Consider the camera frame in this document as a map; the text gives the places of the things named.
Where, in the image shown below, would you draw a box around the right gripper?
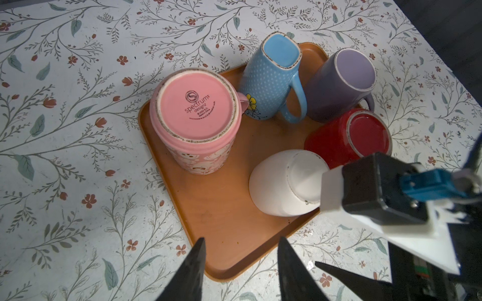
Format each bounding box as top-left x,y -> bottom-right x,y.
315,243 -> 481,300

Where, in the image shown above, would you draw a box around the purple mug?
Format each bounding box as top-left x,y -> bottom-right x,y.
304,48 -> 377,124

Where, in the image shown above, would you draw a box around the red mug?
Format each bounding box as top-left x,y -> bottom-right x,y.
304,109 -> 392,169

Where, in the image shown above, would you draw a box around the white mug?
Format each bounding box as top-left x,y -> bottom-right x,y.
249,149 -> 330,217

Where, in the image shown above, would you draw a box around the orange plastic tray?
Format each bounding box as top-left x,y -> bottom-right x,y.
137,42 -> 330,283

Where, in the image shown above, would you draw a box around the pink ghost pattern mug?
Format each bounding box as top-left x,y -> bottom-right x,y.
149,68 -> 249,175

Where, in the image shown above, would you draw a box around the blue dotted mug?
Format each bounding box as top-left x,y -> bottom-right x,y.
238,32 -> 307,124

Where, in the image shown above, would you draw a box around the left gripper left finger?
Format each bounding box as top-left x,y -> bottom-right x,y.
157,238 -> 207,301

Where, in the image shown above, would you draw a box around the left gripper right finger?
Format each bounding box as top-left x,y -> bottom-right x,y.
277,237 -> 328,301

